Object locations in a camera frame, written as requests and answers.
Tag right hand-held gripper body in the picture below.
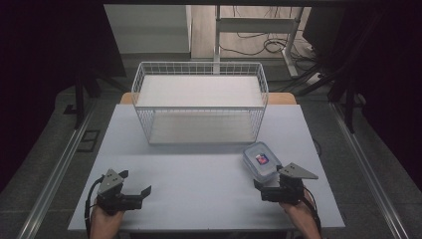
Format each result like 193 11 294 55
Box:
260 161 319 205

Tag white wire basket shelf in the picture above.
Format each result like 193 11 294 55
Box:
130 61 270 146

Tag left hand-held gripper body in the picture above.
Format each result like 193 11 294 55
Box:
96 168 144 216

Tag dark curtain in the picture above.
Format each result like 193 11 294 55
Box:
0 3 127 195
302 4 422 187

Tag person's right hand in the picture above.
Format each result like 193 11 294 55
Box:
279 191 317 223

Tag black floor cables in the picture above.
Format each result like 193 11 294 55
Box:
218 5 319 63

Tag black metal stand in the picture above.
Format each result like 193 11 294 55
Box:
63 59 128 131
275 49 369 134

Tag clear plastic lidded food container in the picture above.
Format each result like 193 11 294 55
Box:
241 140 284 184

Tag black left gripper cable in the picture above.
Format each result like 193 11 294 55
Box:
84 175 106 239

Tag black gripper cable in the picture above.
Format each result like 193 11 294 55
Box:
84 175 106 239
302 186 323 235

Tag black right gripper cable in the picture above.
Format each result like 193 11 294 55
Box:
302 186 323 235

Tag person's left hand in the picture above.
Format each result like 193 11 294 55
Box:
90 198 126 233

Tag metal floor rail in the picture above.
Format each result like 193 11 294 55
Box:
327 101 411 239
16 99 98 239

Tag white metal desk frame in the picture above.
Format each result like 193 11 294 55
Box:
213 4 306 79

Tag black floor socket frame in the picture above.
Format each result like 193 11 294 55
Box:
76 128 102 154

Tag wooden board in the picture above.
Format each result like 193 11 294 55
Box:
118 92 299 107

